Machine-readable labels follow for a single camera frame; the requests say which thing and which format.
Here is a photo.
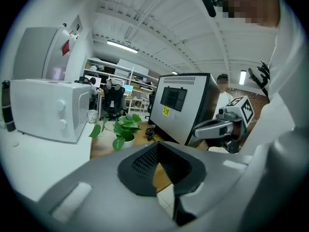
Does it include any white storage shelving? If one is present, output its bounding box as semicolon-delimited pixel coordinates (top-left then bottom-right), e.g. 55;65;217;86
84;58;159;101

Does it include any grey refrigerator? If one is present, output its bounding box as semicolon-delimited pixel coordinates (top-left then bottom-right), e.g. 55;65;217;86
13;27;73;82

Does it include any white and black equipment cabinet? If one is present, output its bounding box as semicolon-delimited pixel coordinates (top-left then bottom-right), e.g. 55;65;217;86
148;72;221;147

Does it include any person's right forearm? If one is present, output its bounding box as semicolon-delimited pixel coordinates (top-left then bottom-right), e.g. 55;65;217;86
242;92;297;152

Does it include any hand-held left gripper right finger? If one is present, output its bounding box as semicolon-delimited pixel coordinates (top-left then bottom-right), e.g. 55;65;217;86
156;141;253;227

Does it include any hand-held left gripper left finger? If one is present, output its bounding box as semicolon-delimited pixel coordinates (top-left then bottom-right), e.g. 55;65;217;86
36;141;181;232

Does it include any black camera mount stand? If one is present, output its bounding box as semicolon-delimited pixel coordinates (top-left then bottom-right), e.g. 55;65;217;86
248;61;271;97

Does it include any white office desk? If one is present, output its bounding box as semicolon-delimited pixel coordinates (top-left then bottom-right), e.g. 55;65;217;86
125;96;150;115

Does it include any person's white shirt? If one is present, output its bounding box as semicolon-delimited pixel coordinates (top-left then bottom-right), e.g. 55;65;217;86
239;0;309;232

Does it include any black office chair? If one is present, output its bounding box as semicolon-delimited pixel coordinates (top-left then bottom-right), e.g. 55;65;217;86
102;84;126;121

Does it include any black cable bundle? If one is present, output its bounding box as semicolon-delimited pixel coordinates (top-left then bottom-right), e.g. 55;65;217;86
145;127;158;141

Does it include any red sign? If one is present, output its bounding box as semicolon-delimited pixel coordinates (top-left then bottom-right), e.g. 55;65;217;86
61;40;71;56

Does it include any green potted plant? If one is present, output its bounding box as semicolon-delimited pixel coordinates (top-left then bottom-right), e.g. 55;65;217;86
88;112;143;152

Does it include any white microwave oven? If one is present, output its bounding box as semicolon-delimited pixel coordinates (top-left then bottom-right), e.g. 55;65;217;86
10;78;91;144

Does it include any white patterned cup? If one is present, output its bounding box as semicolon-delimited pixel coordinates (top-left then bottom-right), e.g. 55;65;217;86
87;109;99;124

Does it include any person's head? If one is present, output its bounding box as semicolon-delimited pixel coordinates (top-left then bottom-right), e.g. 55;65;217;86
216;0;282;28

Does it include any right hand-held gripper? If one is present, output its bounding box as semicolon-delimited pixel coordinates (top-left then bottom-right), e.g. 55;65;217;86
192;95;255;154

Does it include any black head-mounted camera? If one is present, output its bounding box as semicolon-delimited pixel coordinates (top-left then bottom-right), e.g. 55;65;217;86
201;0;218;18

